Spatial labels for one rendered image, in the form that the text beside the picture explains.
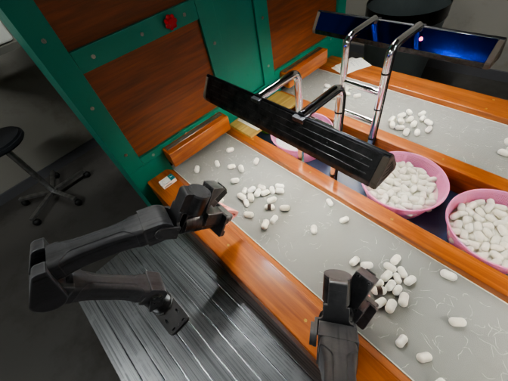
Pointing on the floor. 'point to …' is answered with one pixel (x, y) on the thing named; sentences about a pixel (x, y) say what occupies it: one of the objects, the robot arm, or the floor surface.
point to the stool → (13, 136)
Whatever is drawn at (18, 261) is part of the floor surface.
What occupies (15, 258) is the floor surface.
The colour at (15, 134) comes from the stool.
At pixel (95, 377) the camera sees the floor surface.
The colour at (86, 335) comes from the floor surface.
